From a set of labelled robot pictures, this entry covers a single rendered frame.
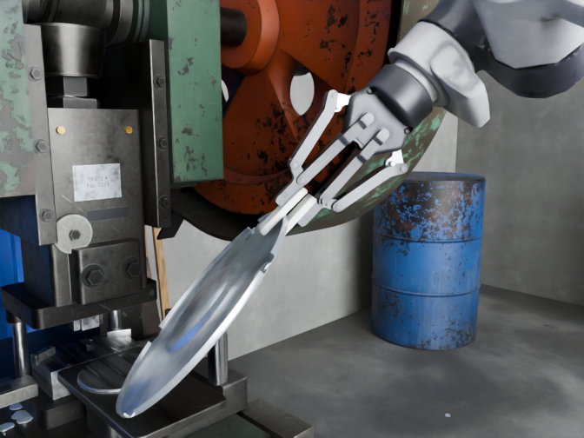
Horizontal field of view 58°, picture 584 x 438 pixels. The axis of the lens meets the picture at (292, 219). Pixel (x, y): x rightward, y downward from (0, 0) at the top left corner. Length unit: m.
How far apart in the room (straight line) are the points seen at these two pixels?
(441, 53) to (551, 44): 0.11
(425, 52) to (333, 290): 2.64
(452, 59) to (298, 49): 0.45
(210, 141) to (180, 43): 0.15
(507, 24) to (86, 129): 0.56
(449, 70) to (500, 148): 3.41
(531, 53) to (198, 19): 0.50
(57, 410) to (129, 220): 0.30
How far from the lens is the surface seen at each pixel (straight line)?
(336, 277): 3.17
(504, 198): 4.01
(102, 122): 0.83
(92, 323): 0.94
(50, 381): 0.92
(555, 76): 0.60
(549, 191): 3.89
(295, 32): 1.01
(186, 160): 0.85
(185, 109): 0.85
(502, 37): 0.56
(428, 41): 0.61
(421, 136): 0.90
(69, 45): 0.85
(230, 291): 0.58
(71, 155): 0.81
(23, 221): 0.82
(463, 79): 0.59
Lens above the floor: 1.15
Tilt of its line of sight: 10 degrees down
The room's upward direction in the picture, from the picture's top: straight up
